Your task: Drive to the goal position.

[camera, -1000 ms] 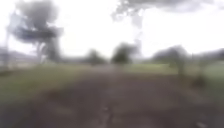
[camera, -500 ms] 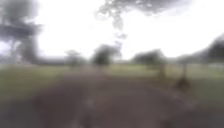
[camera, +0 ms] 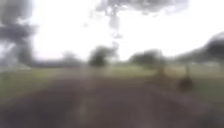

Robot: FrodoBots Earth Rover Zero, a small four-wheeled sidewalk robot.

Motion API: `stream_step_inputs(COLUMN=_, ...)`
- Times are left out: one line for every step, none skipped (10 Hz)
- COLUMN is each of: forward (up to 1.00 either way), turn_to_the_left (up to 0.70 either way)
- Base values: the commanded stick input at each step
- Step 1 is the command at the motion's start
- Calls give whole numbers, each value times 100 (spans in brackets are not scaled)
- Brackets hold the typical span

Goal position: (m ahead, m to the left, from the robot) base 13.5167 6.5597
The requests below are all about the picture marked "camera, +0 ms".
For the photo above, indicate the small dark tree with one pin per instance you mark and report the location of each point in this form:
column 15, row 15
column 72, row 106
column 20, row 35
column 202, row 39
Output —
column 98, row 57

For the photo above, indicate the green grass field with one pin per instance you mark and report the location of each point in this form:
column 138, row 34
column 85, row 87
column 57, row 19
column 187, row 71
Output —
column 26, row 81

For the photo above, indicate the overhanging tree branches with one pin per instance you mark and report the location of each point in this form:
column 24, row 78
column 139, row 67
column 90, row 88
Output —
column 116, row 13

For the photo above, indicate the dark stump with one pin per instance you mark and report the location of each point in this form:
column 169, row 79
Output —
column 185, row 83

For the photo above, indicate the green grass strip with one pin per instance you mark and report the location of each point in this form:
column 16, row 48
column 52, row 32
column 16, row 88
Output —
column 208, row 87

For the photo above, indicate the row of trees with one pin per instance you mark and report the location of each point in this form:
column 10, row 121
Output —
column 208, row 50

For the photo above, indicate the group of low trees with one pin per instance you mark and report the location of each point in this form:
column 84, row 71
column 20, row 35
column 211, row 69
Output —
column 146, row 58

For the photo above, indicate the dark asphalt path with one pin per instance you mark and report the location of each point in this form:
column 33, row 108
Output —
column 100, row 106

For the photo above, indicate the large dark tree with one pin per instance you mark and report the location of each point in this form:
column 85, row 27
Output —
column 20, row 36

